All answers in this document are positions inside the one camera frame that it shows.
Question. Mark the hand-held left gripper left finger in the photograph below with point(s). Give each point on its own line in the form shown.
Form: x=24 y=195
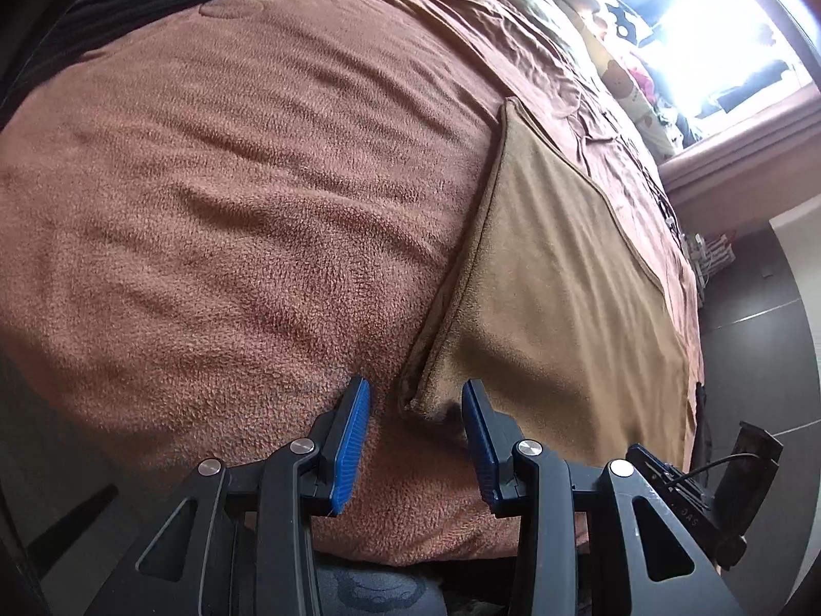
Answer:
x=351 y=443

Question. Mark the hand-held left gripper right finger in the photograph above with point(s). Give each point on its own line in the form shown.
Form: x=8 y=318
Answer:
x=478 y=443

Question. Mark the brown printed T-shirt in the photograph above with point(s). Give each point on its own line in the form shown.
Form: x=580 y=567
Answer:
x=564 y=301

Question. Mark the grey printed pants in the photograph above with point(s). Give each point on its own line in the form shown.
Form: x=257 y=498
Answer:
x=378 y=590

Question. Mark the white and red rack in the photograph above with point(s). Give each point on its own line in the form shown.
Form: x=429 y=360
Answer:
x=712 y=256

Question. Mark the pink curtain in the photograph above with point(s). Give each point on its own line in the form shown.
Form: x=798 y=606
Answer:
x=725 y=186

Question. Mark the bear print window cushion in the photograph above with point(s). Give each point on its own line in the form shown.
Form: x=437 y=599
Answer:
x=625 y=77

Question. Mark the pink plush toy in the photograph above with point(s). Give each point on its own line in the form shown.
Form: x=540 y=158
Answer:
x=642 y=77

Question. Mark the pale green quilt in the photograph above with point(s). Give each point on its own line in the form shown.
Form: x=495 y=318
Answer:
x=545 y=6

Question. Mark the black and white plush toy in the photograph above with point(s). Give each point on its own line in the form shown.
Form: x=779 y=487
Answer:
x=621 y=20

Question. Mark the window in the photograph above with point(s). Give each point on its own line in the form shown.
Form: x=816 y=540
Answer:
x=705 y=25

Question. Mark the grey folded garment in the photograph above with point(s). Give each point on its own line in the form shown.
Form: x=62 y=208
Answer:
x=115 y=6

